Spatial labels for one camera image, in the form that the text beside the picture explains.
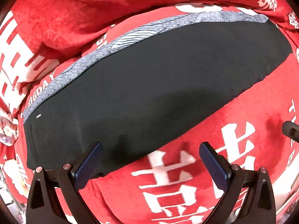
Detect black pants with grey waistband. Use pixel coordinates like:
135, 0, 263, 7
24, 11, 291, 176

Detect floral patterned pillow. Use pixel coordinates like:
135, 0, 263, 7
0, 108, 18, 146

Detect red and white folded quilt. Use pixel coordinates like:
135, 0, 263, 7
1, 0, 298, 119

